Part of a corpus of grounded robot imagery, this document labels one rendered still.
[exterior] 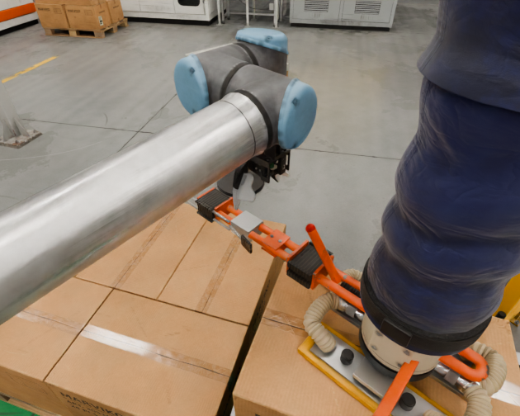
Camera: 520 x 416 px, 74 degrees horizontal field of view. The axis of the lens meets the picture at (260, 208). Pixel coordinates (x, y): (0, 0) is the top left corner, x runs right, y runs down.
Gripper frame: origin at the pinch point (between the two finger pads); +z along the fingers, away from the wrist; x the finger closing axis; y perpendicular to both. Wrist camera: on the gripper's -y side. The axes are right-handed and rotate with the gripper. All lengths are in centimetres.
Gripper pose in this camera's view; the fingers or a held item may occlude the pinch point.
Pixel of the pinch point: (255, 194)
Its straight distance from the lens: 84.8
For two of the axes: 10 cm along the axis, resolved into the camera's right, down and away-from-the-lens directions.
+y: 7.4, 4.3, -5.2
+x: 6.7, -4.8, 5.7
